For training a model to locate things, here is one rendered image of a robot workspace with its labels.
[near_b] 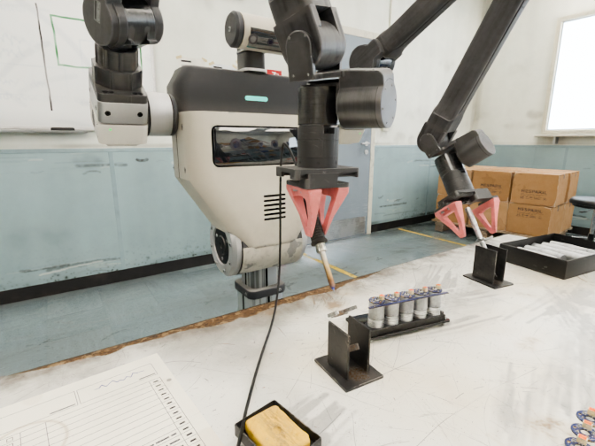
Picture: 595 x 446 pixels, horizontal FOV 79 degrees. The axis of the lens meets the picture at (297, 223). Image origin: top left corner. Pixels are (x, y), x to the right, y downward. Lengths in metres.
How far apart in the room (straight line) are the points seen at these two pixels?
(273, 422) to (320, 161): 0.31
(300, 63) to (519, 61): 5.15
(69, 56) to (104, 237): 1.23
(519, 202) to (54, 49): 4.04
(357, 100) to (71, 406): 0.49
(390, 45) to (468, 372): 0.73
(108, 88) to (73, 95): 2.12
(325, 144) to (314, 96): 0.06
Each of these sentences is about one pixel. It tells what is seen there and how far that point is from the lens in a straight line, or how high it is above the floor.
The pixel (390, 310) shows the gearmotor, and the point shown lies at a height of 0.80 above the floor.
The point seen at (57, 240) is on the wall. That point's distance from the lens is 2.98.
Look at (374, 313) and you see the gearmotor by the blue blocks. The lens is 0.58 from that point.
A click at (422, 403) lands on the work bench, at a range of 0.50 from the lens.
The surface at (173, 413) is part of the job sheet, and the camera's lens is 0.48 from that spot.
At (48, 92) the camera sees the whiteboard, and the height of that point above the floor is 1.35.
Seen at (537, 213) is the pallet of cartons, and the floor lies 0.37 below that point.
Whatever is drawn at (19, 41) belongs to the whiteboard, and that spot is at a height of 1.63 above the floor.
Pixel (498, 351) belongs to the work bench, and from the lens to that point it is 0.63.
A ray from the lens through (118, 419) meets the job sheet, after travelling 0.50.
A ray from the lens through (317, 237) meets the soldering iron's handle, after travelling 0.51.
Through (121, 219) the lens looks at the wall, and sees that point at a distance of 2.98.
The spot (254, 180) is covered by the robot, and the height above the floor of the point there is 0.96.
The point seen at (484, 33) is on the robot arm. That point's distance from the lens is 0.90.
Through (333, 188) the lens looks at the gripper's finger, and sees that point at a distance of 0.50.
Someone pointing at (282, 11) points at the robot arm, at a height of 1.20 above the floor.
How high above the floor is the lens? 1.05
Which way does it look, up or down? 13 degrees down
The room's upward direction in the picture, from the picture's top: straight up
